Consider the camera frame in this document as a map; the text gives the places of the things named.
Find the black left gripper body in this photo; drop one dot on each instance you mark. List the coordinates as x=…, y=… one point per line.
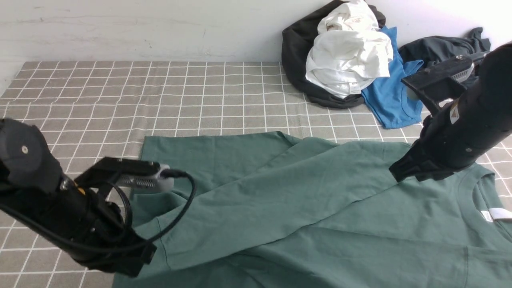
x=91, y=231

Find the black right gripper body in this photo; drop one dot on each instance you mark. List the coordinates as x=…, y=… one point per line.
x=438, y=153

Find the green long-sleeved shirt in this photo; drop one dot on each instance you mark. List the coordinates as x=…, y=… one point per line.
x=274, y=211

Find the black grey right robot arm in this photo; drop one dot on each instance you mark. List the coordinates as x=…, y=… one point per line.
x=469, y=99

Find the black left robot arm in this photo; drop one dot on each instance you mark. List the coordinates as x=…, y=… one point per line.
x=31, y=175

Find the blue t-shirt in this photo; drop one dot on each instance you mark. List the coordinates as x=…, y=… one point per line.
x=387, y=97

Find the dark grey crumpled shirt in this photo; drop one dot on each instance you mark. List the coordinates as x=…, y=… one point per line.
x=435, y=49

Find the white crumpled shirt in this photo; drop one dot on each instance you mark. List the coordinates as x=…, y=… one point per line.
x=350, y=51

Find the grey checked tablecloth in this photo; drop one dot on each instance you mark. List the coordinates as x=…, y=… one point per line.
x=88, y=110

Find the black garment under pile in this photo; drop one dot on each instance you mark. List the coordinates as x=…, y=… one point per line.
x=298, y=39

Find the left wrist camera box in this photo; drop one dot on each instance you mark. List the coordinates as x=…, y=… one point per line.
x=129, y=173

